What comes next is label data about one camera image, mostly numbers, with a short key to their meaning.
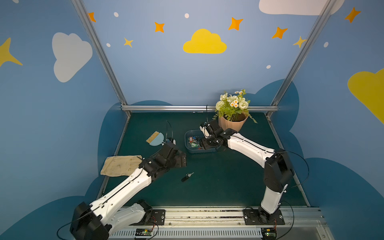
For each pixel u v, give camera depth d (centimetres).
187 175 88
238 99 84
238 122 93
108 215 40
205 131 74
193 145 102
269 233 73
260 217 66
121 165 92
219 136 65
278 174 48
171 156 59
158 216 75
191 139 105
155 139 106
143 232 72
